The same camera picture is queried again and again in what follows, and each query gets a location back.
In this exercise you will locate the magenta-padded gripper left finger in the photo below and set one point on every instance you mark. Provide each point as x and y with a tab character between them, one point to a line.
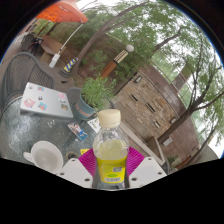
74	171

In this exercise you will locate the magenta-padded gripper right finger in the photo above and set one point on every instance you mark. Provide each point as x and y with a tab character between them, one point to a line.
148	171

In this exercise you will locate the clear bottle with yellow label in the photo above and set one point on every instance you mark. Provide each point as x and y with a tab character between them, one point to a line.
111	153

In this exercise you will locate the small yellow card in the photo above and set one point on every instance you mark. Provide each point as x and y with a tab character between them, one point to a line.
84	151

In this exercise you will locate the white ceramic mug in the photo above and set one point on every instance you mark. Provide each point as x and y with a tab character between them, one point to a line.
46	156

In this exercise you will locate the white printed booklet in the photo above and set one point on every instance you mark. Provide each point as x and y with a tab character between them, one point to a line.
94	125

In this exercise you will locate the silver laptop with stickers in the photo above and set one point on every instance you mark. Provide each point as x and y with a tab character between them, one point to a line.
46	100

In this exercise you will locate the green plant in teal pot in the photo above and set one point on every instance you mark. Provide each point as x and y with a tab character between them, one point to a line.
95	91

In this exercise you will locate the blue yellow striped cone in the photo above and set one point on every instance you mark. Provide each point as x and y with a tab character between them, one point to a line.
69	66

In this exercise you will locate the white umbrella pole base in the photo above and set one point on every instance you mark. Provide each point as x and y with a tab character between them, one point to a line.
54	60

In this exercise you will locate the wooden bench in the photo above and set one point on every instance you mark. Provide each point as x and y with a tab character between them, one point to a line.
51	48

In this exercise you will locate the dark wicker chair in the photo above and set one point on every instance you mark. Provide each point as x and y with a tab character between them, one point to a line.
30	43

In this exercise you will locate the orange patio umbrella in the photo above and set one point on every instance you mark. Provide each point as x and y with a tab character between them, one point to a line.
63	11

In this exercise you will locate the grey wall box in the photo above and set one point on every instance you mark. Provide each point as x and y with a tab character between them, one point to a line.
167	141

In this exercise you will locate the black wall lamp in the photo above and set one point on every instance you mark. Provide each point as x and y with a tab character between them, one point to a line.
138	79
173	120

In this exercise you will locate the wooden lamp post, globe light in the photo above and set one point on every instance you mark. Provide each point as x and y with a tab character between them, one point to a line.
113	63

